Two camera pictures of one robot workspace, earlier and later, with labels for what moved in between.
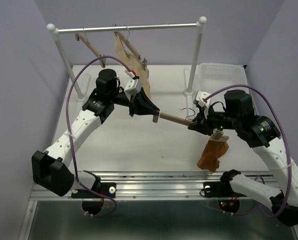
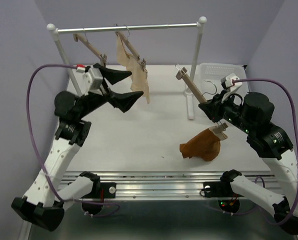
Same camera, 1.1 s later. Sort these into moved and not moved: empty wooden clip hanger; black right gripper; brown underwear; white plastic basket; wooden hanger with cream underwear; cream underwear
Moved: black right gripper; brown underwear
Not moved: cream underwear; wooden hanger with cream underwear; empty wooden clip hanger; white plastic basket
